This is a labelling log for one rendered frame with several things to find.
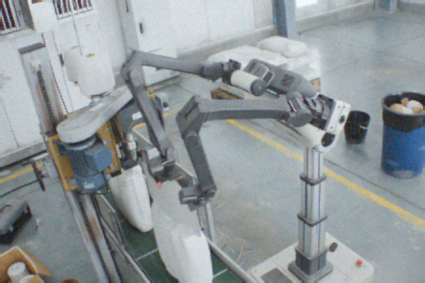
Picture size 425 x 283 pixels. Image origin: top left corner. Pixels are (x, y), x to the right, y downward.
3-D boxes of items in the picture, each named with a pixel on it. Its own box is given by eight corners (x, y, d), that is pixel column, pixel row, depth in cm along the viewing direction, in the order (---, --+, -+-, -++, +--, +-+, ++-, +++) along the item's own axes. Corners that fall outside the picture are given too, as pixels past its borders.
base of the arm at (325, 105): (321, 93, 151) (309, 123, 154) (306, 88, 147) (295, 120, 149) (337, 100, 145) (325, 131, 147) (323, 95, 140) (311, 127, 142)
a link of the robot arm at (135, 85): (138, 66, 164) (128, 64, 173) (126, 73, 162) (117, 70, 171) (178, 153, 185) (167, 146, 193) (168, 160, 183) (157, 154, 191)
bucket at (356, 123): (375, 139, 409) (376, 116, 397) (357, 149, 396) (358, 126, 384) (353, 129, 432) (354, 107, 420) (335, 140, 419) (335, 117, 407)
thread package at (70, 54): (99, 76, 201) (92, 44, 193) (72, 85, 195) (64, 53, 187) (90, 70, 213) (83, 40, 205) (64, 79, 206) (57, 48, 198)
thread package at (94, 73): (121, 88, 182) (114, 52, 173) (86, 102, 174) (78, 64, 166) (108, 81, 194) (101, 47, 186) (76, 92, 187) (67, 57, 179)
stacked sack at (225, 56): (267, 58, 517) (266, 47, 510) (222, 72, 490) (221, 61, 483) (247, 52, 551) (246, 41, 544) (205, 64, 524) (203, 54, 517)
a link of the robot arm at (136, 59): (133, 47, 161) (123, 46, 169) (126, 80, 163) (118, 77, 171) (224, 65, 186) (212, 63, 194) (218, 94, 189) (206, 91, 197)
